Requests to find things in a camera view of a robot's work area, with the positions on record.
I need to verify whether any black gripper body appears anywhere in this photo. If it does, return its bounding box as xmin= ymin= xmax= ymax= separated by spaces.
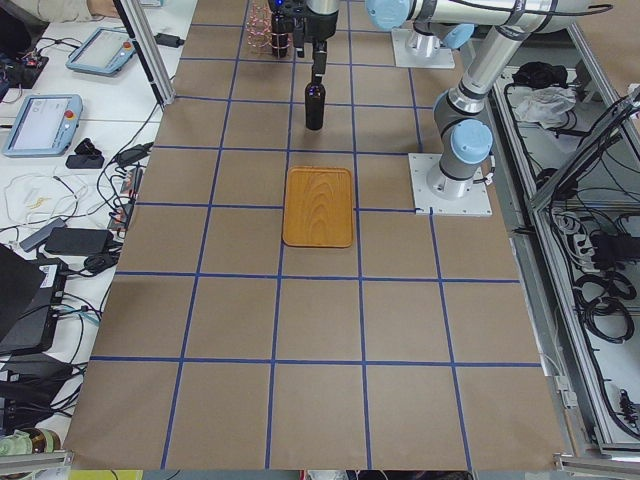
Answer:
xmin=292 ymin=9 xmax=336 ymax=56

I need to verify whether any aluminium frame post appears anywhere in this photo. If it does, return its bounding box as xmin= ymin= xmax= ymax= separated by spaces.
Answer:
xmin=114 ymin=0 xmax=175 ymax=109

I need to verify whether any black power adapter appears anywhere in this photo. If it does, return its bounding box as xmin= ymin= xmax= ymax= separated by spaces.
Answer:
xmin=44 ymin=227 xmax=113 ymax=256

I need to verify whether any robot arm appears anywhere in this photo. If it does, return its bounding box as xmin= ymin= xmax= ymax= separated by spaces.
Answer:
xmin=269 ymin=1 xmax=612 ymax=200
xmin=405 ymin=22 xmax=476 ymax=58

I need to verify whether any crumpled white cloth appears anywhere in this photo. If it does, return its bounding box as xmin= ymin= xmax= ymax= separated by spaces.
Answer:
xmin=514 ymin=87 xmax=576 ymax=129

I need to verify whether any teach pendant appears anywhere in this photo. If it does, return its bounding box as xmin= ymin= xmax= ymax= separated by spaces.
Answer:
xmin=66 ymin=27 xmax=135 ymax=76
xmin=2 ymin=94 xmax=83 ymax=158

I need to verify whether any wooden tray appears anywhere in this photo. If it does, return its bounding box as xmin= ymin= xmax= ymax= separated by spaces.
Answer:
xmin=282 ymin=166 xmax=354 ymax=248

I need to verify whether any copper wire bottle basket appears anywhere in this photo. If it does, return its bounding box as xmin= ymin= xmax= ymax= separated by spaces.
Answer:
xmin=245 ymin=1 xmax=272 ymax=55

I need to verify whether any black laptop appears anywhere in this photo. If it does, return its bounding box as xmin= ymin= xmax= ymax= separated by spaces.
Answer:
xmin=1 ymin=246 xmax=67 ymax=356

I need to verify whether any aluminium side frame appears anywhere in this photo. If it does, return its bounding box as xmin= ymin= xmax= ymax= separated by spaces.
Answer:
xmin=491 ymin=19 xmax=639 ymax=479

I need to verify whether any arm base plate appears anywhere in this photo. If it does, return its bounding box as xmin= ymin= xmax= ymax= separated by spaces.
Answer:
xmin=391 ymin=29 xmax=455 ymax=69
xmin=408 ymin=153 xmax=492 ymax=217

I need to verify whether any dark wine bottle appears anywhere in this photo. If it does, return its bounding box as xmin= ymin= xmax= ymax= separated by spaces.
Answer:
xmin=271 ymin=11 xmax=291 ymax=59
xmin=305 ymin=73 xmax=326 ymax=131

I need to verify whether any teach pendant upper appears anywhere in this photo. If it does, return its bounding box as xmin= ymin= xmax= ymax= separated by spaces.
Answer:
xmin=66 ymin=27 xmax=135 ymax=76

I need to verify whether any teach pendant lower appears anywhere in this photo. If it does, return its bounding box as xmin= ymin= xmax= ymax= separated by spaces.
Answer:
xmin=2 ymin=94 xmax=83 ymax=158

